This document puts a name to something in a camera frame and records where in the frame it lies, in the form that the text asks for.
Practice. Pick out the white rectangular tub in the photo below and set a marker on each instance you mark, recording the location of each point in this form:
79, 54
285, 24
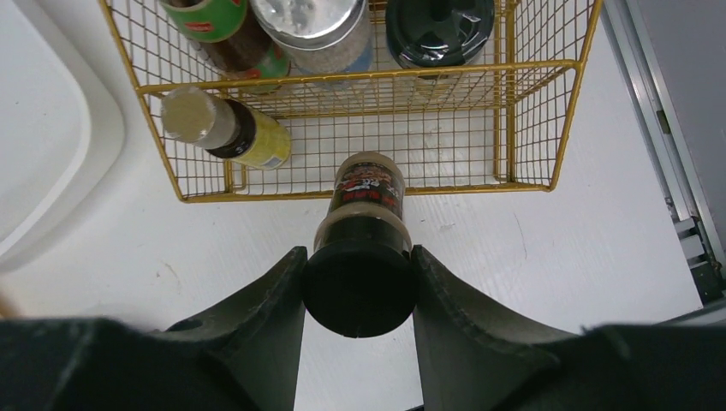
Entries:
61, 131

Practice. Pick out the yellow label sauce bottle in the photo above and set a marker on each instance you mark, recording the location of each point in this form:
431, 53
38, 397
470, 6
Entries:
225, 128

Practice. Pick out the yellow cap sauce bottle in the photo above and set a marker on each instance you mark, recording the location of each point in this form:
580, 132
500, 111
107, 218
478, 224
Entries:
229, 34

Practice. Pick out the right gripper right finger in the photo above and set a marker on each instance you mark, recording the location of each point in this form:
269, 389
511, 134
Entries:
474, 353

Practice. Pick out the silver lid salt shaker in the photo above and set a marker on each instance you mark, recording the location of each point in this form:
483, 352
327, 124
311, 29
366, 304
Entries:
320, 36

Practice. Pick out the gold wire basket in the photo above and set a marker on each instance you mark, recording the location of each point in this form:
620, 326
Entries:
499, 124

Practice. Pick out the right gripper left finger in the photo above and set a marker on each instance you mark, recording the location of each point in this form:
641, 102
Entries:
243, 353

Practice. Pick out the black cap spice jar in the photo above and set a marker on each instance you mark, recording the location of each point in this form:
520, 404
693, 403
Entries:
359, 281

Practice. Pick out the black lid grinder jar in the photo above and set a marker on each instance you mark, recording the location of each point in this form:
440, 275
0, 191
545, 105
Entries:
432, 34

